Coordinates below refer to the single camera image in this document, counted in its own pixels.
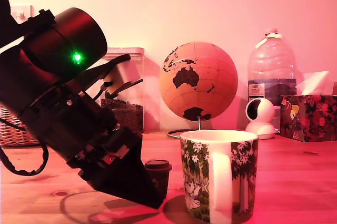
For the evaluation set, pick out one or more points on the black coffee scoop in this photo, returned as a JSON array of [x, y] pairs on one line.
[[137, 82]]

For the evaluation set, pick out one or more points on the small white round camera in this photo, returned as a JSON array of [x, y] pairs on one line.
[[264, 113]]

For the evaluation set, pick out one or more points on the cork globe on metal stand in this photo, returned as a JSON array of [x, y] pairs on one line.
[[200, 76]]

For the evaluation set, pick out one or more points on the white wall switch plate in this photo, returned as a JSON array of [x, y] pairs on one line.
[[23, 13]]

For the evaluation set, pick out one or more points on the white mug with leaf print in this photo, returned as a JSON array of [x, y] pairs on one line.
[[197, 168]]

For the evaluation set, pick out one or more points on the white tissue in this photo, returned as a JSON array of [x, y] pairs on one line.
[[314, 83]]

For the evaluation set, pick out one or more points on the woven wicker basket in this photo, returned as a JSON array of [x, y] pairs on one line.
[[10, 137]]

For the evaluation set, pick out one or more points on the large clear water bottle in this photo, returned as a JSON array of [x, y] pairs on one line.
[[272, 66]]

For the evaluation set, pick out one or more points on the floral tissue box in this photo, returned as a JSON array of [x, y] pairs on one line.
[[308, 118]]

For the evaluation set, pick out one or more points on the dark coffee capsule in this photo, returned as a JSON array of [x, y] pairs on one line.
[[161, 175]]

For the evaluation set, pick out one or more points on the clear jar with coffee beans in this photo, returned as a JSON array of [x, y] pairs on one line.
[[134, 118]]

